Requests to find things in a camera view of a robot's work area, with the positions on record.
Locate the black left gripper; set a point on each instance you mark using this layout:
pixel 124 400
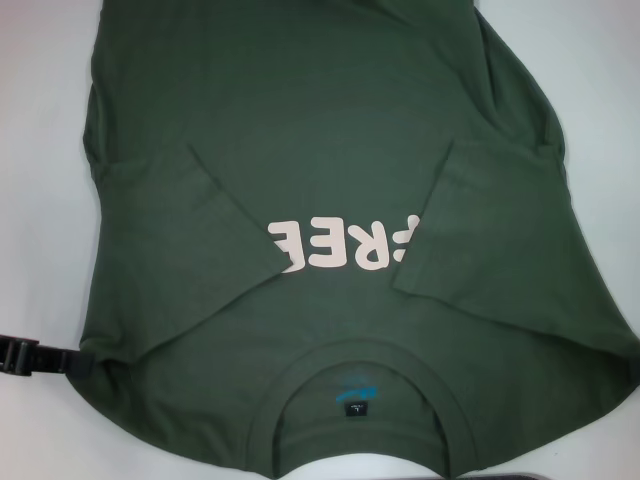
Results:
pixel 6 355

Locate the dark green FREE t-shirt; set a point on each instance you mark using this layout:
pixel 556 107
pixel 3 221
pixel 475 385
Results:
pixel 350 150

